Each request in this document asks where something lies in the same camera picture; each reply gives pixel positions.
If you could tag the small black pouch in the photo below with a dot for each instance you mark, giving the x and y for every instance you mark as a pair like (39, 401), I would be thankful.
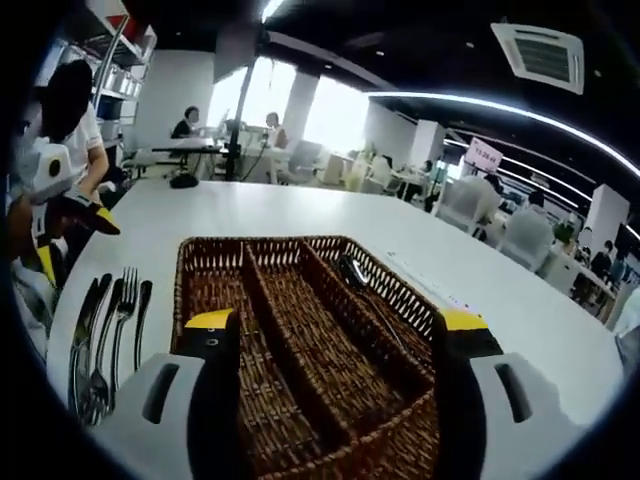
(183, 181)

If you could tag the brown wicker storage slots tray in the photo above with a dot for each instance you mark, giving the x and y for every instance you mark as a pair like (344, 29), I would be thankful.
(300, 350)

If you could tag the silver spoon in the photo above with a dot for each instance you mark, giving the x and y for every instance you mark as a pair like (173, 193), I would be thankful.
(352, 270)
(142, 320)

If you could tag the group of white office chairs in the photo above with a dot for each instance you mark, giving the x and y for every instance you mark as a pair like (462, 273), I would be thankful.
(525, 235)

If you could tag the green potted plant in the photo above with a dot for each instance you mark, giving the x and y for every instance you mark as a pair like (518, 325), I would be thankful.
(565, 232)

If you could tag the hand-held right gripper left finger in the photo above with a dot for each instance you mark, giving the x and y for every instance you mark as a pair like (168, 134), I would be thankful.
(215, 400)

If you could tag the ceiling air conditioner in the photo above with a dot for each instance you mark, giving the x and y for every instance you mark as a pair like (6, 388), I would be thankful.
(542, 57)

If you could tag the metal storage shelf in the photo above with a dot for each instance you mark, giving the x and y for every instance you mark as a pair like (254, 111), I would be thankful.
(120, 85)

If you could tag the straight ceiling light strip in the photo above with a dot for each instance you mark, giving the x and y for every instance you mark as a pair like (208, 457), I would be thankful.
(272, 9)

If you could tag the black monitor stand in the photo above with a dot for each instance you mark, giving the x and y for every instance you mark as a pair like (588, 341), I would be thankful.
(234, 150)

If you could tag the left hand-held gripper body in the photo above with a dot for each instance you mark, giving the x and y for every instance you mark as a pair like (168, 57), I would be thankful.
(40, 170)

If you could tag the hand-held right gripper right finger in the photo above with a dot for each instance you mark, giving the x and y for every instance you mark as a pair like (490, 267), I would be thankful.
(460, 400)

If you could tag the hanging dark display panel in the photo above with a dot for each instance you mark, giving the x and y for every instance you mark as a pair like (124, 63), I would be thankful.
(235, 55)

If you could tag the pink sign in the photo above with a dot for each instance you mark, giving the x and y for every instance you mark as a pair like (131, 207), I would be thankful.
(482, 152)

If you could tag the curved ceiling light strip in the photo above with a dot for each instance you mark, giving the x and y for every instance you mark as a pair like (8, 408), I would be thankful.
(450, 96)

